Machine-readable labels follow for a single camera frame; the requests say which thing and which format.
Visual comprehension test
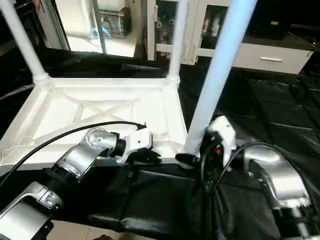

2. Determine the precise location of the white glass-door cabinet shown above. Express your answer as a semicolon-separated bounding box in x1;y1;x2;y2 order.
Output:
146;0;237;66

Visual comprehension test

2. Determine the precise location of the black box yellow label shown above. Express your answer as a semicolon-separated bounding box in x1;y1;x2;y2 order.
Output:
252;0;297;40

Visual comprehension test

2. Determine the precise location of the white plastic table leg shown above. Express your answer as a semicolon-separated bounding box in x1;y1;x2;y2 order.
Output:
182;0;259;158
165;0;190;87
0;0;52;86

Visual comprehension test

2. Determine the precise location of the white drawer unit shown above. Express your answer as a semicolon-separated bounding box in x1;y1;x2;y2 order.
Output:
232;42;315;76

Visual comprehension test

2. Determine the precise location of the black mat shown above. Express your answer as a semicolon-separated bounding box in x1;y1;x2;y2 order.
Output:
0;45;320;240

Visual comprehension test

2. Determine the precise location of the dark storage box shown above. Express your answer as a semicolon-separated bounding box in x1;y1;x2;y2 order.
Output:
100;7;133;37

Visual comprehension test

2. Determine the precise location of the light blue metal frame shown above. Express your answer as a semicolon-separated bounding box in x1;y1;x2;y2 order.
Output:
88;0;113;54

